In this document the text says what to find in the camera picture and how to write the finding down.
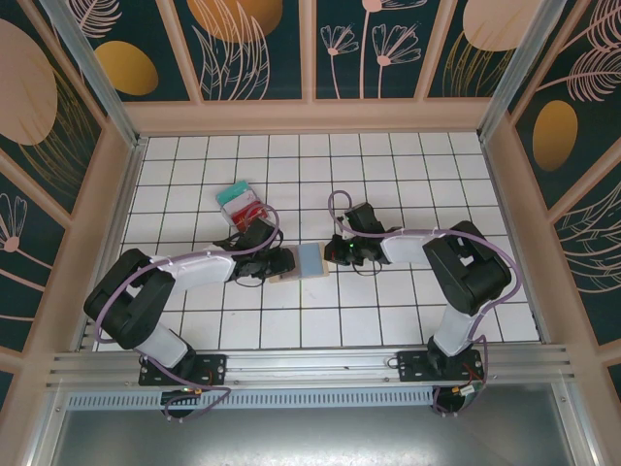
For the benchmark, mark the clear acrylic card box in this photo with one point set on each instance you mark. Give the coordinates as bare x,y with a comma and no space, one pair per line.
262,204

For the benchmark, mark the aluminium corner post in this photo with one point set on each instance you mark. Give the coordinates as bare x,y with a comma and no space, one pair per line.
514,63
87,63

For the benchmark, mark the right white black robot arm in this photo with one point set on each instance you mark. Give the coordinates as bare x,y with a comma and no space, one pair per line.
407,250

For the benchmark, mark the beige card holder blue sleeves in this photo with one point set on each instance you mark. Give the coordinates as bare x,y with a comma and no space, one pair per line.
310,259

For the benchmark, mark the wide aluminium base rail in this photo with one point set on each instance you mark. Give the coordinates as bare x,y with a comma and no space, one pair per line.
310,364

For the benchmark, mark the aluminium frame bar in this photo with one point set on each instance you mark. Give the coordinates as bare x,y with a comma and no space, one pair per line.
577,427
46,432

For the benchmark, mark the grey metal sheet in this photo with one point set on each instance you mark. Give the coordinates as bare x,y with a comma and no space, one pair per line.
310,437

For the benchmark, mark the green circuit board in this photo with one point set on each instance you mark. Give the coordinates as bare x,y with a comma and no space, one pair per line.
468,392

